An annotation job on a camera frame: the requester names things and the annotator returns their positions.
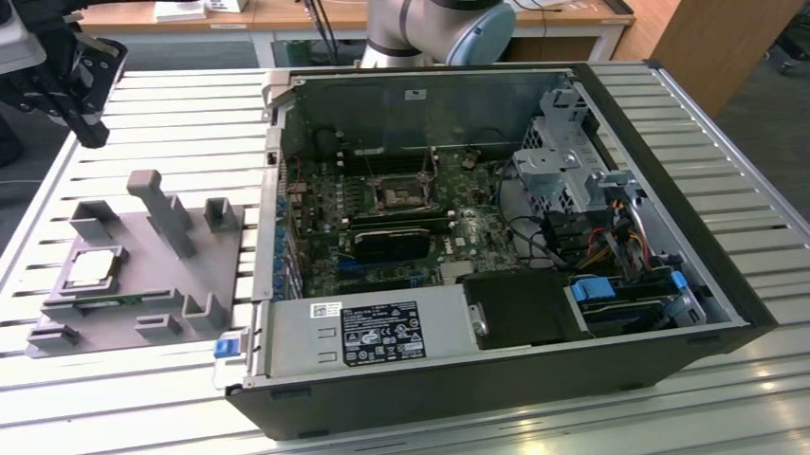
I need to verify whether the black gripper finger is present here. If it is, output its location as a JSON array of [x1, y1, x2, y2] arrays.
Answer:
[[61, 35, 128, 148]]

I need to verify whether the silver CPU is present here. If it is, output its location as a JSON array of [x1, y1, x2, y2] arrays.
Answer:
[[67, 250, 119, 285]]

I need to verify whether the metal socket cover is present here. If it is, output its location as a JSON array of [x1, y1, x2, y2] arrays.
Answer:
[[418, 145, 443, 187]]

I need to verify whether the wooden desk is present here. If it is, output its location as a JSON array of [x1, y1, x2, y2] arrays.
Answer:
[[75, 0, 638, 63]]

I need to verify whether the grey parts rack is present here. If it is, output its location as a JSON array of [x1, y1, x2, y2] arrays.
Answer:
[[23, 169, 248, 360]]

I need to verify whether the green RAM stick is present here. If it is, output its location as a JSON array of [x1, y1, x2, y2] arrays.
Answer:
[[75, 294, 145, 308]]

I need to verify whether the black RAM slot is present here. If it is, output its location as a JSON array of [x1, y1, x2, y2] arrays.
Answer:
[[344, 154, 438, 166]]

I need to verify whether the black graphics card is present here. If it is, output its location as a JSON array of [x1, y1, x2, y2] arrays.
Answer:
[[351, 227, 431, 262]]

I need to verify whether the green motherboard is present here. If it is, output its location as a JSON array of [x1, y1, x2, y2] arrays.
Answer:
[[277, 149, 552, 298]]

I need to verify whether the silver power supply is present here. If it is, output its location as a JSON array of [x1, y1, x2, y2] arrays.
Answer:
[[243, 286, 479, 388]]

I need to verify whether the silver chipset heatsink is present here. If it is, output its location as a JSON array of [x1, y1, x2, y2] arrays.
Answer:
[[439, 262, 474, 284]]

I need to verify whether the silver drive cage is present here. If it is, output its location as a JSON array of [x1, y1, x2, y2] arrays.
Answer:
[[508, 87, 640, 219]]

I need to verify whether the black plastic shroud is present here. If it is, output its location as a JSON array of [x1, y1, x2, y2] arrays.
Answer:
[[460, 272, 596, 351]]

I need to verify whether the black PC case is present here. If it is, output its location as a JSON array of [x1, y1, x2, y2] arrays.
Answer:
[[224, 60, 781, 442]]

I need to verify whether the hard disk in blue carrier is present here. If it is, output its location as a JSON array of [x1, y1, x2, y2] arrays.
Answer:
[[566, 277, 672, 333]]

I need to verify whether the wooden cabinet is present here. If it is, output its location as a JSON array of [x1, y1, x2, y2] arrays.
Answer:
[[610, 0, 802, 119]]

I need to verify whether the black office chair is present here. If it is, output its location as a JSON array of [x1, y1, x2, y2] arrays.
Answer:
[[774, 23, 810, 77]]

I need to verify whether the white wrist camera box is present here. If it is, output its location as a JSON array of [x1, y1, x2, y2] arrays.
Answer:
[[0, 9, 49, 76]]

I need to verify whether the coloured power wire bundle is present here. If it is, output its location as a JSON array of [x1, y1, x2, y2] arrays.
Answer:
[[584, 227, 650, 271]]

